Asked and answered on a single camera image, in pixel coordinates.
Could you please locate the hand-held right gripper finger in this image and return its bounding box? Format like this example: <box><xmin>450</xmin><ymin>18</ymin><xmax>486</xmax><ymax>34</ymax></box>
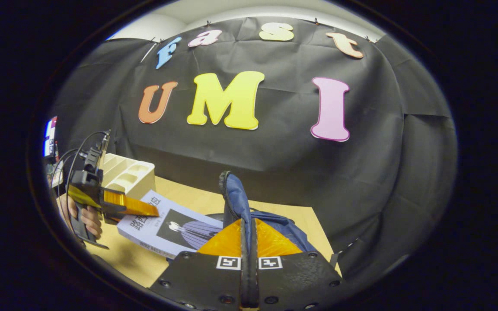
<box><xmin>249</xmin><ymin>217</ymin><xmax>354</xmax><ymax>311</ymax></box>
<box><xmin>149</xmin><ymin>217</ymin><xmax>249</xmax><ymax>311</ymax></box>

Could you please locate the grey-blue book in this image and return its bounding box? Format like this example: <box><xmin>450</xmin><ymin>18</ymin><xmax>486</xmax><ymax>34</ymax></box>
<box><xmin>117</xmin><ymin>190</ymin><xmax>224</xmax><ymax>260</ymax></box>

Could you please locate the cream plastic bookshelf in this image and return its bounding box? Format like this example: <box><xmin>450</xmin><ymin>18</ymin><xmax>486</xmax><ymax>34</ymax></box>
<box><xmin>98</xmin><ymin>153</ymin><xmax>156</xmax><ymax>200</ymax></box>

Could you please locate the blue schoolbag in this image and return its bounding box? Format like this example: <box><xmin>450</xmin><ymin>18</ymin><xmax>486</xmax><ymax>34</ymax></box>
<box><xmin>206</xmin><ymin>170</ymin><xmax>341</xmax><ymax>265</ymax></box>

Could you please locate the computer monitor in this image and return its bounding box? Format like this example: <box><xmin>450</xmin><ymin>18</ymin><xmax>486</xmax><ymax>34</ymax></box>
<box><xmin>43</xmin><ymin>116</ymin><xmax>58</xmax><ymax>158</ymax></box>

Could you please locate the black backdrop cloth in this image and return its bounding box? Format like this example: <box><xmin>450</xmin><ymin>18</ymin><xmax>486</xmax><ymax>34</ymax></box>
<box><xmin>46</xmin><ymin>16</ymin><xmax>458</xmax><ymax>286</ymax></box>

